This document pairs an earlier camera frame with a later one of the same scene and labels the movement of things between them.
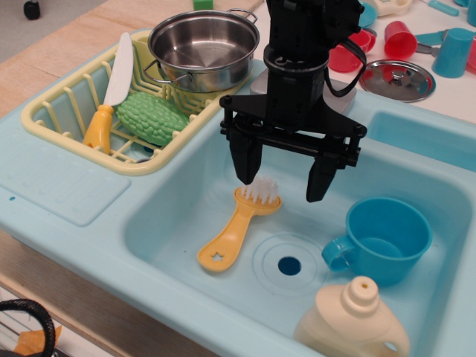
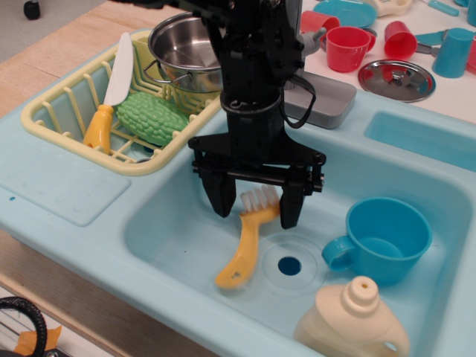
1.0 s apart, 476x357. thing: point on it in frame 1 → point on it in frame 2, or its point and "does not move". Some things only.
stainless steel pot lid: [397, 80] does not move
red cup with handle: [344, 59] does not move
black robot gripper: [293, 115] → [257, 144]
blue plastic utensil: [444, 8] does not move
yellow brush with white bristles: [259, 197] → [258, 205]
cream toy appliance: [386, 7] does not move
